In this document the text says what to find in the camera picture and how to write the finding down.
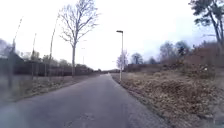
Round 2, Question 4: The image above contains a grey street lamp pole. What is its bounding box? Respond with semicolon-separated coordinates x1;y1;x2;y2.
115;29;125;83

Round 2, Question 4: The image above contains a tall bare tree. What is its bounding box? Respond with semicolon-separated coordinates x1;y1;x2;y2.
59;0;100;78

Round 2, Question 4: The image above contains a grey asphalt path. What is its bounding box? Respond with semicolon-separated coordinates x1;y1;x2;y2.
0;73;174;128

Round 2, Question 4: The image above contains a row of distant trees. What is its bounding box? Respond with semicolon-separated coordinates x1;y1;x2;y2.
116;40;191;72

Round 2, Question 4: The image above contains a dark hedge row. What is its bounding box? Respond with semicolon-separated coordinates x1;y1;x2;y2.
0;54;101;78

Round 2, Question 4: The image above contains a leaf-covered grassy slope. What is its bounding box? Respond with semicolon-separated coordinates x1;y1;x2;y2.
110;41;224;128

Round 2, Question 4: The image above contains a leaf-strewn grass verge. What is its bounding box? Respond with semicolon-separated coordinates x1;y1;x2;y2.
0;73;101;103

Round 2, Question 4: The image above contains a row of thin bare saplings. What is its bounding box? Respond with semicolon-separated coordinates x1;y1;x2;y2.
6;13;61;91

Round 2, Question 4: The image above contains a dark pine tree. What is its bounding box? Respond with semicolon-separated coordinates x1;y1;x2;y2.
188;0;224;44

